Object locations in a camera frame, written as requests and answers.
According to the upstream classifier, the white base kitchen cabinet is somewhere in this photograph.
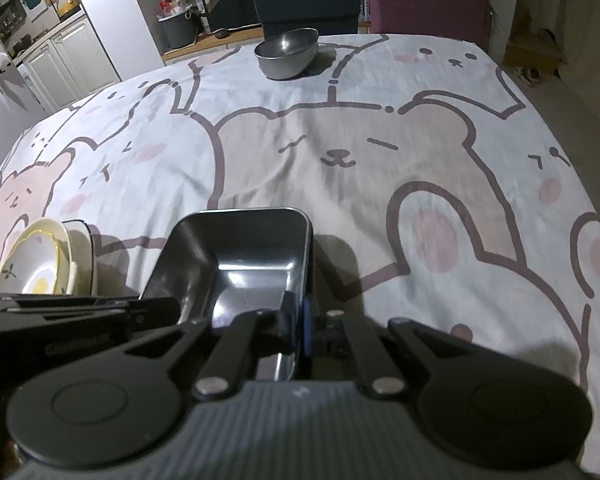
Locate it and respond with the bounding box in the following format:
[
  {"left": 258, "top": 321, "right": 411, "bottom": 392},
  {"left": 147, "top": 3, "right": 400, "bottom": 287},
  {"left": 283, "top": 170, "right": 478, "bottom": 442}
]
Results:
[{"left": 17, "top": 12, "right": 121, "bottom": 111}]

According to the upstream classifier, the bear printed tablecloth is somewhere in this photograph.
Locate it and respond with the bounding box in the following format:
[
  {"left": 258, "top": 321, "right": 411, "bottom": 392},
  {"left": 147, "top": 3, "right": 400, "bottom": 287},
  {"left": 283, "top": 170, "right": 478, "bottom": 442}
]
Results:
[{"left": 0, "top": 33, "right": 600, "bottom": 477}]

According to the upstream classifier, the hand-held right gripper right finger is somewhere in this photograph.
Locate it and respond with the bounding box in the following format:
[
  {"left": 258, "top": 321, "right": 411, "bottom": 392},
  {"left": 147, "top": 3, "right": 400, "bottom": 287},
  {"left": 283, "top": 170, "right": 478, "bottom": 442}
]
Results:
[{"left": 301, "top": 296, "right": 481, "bottom": 397}]

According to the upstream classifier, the maroon chair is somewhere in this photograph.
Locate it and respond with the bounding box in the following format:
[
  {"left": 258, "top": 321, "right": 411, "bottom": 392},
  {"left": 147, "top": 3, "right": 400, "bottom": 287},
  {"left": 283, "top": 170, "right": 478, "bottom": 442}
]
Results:
[{"left": 367, "top": 0, "right": 491, "bottom": 54}]

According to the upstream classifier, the pair of shoes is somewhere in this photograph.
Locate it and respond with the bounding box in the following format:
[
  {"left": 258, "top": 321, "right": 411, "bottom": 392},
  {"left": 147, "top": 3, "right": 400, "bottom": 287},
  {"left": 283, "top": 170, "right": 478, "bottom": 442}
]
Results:
[{"left": 512, "top": 65, "right": 544, "bottom": 87}]

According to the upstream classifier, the brown low box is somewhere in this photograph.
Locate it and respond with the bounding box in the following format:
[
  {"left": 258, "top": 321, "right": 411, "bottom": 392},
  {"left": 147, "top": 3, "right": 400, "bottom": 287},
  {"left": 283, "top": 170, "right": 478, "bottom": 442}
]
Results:
[{"left": 502, "top": 29, "right": 566, "bottom": 79}]

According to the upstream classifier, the cream two-handled bowl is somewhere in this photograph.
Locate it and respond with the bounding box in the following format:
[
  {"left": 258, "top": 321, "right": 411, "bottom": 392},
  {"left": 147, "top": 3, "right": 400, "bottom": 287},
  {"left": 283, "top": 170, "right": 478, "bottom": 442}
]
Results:
[{"left": 0, "top": 218, "right": 89, "bottom": 296}]

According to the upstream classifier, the square steel container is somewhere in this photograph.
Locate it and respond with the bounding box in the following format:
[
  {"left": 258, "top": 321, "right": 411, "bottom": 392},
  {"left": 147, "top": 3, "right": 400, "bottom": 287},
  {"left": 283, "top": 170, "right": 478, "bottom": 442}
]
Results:
[{"left": 139, "top": 207, "right": 315, "bottom": 381}]

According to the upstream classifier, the grey trash bin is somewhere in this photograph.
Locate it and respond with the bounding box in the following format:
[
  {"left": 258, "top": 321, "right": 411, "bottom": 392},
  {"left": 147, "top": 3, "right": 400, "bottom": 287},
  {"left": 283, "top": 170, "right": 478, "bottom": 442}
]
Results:
[{"left": 157, "top": 9, "right": 199, "bottom": 47}]

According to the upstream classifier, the white dark-rimmed floral plate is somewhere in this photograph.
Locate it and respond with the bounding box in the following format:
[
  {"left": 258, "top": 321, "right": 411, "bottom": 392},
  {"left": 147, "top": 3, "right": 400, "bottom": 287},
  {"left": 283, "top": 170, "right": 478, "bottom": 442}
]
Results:
[{"left": 61, "top": 218, "right": 100, "bottom": 297}]

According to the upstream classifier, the round steel bowl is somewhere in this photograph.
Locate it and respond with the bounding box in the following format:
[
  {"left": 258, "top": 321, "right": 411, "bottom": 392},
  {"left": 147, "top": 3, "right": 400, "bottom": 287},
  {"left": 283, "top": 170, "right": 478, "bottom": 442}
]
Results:
[{"left": 253, "top": 27, "right": 320, "bottom": 81}]

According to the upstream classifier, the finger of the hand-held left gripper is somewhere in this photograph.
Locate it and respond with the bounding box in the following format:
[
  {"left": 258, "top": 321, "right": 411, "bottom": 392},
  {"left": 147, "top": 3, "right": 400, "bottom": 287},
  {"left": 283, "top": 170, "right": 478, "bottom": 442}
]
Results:
[
  {"left": 0, "top": 311, "right": 177, "bottom": 334},
  {"left": 0, "top": 296, "right": 181, "bottom": 320}
]

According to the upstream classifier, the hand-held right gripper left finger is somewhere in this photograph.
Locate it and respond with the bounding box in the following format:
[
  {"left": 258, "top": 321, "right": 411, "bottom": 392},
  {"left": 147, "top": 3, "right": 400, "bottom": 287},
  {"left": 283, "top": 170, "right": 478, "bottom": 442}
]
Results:
[{"left": 122, "top": 292, "right": 303, "bottom": 397}]

